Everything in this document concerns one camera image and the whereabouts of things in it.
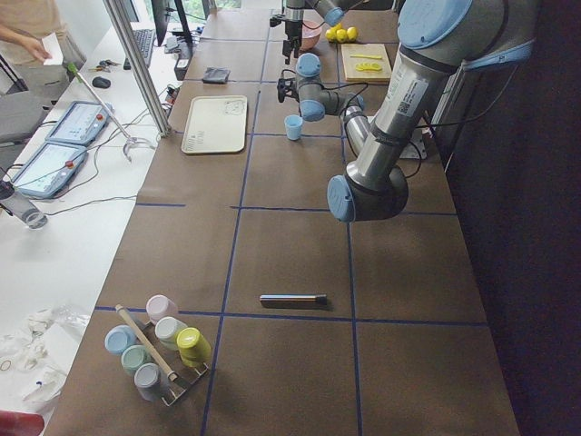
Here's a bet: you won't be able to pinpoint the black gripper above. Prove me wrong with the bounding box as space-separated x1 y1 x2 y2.
282 38 300 64

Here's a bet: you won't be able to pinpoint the steel muddler black tip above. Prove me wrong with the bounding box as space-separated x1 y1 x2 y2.
259 294 328 307

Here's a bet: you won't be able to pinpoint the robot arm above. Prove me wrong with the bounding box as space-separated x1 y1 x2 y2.
291 1 540 223
270 0 395 65

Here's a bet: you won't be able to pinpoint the pink bowl with ice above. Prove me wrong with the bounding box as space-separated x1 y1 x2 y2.
300 20 322 52

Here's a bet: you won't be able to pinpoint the light blue cup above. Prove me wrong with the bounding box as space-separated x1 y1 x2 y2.
284 114 303 141

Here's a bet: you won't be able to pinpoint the pink cup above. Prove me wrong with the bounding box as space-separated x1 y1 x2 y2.
145 294 179 324

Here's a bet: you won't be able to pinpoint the white cup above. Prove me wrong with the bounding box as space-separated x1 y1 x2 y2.
154 316 188 351

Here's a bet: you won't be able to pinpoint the yellow green cup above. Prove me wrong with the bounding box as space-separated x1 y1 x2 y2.
176 327 212 368

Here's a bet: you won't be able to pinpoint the blue cup in rack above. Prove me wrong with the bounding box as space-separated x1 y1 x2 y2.
104 324 137 355

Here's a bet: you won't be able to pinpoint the metal cup rack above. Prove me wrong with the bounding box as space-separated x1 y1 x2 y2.
131 320 211 408

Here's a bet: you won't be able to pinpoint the mint green cup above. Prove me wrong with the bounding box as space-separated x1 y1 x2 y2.
121 344 153 376

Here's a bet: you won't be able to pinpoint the grey cup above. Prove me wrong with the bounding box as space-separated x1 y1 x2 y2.
133 362 169 401

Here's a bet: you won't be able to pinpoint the yellow lemon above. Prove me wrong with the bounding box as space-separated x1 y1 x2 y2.
335 29 349 44
325 27 337 42
346 26 359 42

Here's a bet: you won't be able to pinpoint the wooden cutting board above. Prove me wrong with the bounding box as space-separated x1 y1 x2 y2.
341 44 392 83

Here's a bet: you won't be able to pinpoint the cream bear tray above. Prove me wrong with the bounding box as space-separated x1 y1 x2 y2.
181 95 248 154

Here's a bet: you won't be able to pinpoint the computer monitor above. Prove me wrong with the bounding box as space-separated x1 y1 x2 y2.
151 0 192 46

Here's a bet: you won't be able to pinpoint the black keyboard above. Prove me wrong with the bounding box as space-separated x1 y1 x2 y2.
133 29 156 67

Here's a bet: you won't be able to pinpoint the grabber stick tool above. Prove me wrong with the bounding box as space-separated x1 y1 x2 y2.
66 63 156 162

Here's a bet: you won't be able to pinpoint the black computer mouse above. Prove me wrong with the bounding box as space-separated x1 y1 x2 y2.
92 76 111 89

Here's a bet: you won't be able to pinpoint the upper teach pendant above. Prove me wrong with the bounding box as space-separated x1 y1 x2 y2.
45 101 109 146

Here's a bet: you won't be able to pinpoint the teach pendant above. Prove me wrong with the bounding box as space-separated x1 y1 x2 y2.
45 101 109 146
12 141 87 200

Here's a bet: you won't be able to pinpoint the lower teach pendant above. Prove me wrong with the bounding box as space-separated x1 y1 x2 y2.
12 141 87 200

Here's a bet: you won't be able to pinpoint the person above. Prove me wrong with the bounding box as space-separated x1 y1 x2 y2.
1 1 86 88

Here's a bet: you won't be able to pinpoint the office chair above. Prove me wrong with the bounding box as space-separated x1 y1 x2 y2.
1 91 49 167

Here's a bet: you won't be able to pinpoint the clear water bottle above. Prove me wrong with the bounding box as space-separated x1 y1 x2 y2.
0 180 48 230

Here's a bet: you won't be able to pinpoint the crumpled plastic bags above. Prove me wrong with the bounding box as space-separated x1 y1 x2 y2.
1 304 90 411

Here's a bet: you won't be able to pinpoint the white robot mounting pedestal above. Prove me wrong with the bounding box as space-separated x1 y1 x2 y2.
400 127 430 160

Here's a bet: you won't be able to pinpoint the aluminium frame post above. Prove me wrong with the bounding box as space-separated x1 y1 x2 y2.
103 0 172 137

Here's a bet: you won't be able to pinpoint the wooden rack handle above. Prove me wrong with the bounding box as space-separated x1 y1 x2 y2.
115 304 178 382

